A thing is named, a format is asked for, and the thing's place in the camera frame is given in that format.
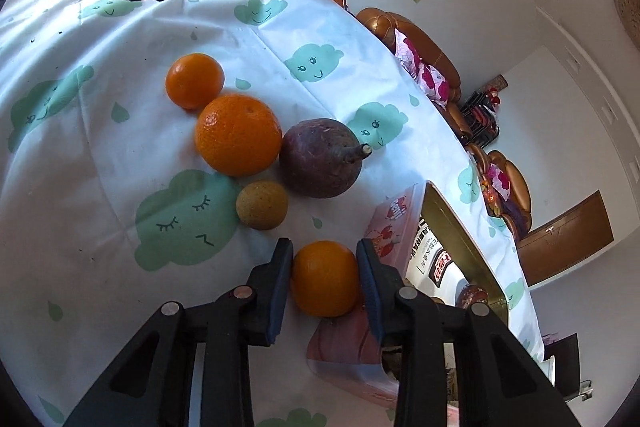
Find printed paper tray liner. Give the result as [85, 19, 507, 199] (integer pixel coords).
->
[406, 218, 468, 306]

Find magenta pillow on far armchair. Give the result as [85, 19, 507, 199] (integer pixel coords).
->
[487, 162, 511, 200]

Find white magenta floral pillow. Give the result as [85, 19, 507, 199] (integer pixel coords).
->
[394, 29, 422, 80]
[416, 62, 449, 108]

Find brown wooden door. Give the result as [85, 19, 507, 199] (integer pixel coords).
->
[518, 191, 614, 286]

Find white magenta floral pillow left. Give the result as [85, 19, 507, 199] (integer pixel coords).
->
[394, 29, 422, 80]

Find stacked black chairs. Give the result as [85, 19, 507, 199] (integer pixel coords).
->
[461, 89, 500, 148]

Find dark brown passion fruit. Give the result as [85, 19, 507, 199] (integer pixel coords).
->
[456, 284, 489, 309]

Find brown leather armchair far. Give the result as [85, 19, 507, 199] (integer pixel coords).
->
[465, 144, 532, 243]

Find large orange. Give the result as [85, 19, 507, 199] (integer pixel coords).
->
[194, 93, 282, 178]

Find small orange tangerine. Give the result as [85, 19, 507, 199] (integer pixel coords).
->
[165, 53, 224, 110]

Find long brown leather sofa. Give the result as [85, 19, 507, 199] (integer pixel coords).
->
[357, 8, 472, 145]

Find large purple round fruit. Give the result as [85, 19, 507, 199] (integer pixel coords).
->
[279, 118, 373, 198]

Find yellow-brown longan fruit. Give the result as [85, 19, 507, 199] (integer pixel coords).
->
[235, 181, 288, 231]

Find white cloud-print tablecloth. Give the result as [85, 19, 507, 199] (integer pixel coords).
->
[1, 0, 544, 426]

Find pink metal tray box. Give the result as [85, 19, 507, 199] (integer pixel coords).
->
[307, 182, 509, 407]

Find white magenta floral pillow right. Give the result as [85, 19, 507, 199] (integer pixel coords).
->
[416, 62, 449, 108]

